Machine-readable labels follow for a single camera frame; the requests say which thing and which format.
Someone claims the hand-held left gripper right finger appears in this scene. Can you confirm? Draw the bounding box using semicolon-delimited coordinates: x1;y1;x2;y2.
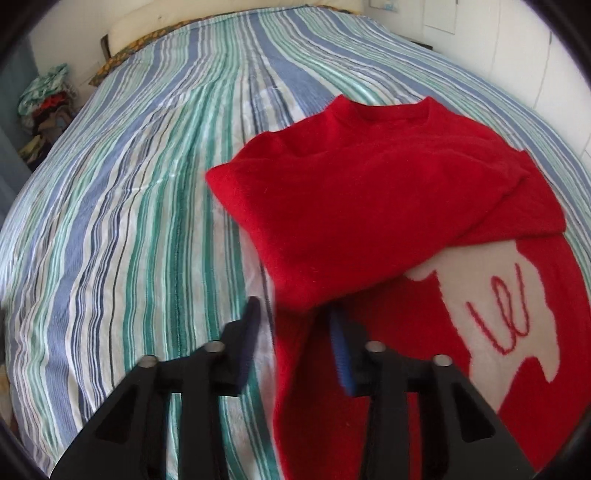
330;307;536;480

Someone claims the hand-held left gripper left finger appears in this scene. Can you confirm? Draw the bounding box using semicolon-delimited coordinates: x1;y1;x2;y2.
50;295;263;480

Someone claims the red sweater with white animal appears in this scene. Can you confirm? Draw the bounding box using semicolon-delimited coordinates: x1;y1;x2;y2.
205;95;591;480

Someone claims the pile of mixed clothes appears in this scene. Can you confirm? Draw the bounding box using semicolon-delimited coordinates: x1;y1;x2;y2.
21;92;77;162

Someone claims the striped bed cover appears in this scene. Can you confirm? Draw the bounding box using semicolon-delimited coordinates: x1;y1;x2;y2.
0;4;591;476

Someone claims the blue curtain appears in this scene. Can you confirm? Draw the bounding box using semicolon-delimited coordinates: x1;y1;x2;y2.
0;41;38;217

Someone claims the yellow floral pillow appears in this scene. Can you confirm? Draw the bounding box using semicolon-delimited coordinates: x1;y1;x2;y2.
90;25;204;86

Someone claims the cream padded headboard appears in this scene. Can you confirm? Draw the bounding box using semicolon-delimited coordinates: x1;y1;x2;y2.
108;0;365;51

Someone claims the teal patterned cloth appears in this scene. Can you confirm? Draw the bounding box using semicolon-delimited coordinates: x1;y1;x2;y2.
17;65;70;116

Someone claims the white wardrobe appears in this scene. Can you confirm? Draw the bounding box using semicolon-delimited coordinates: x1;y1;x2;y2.
425;0;591;162

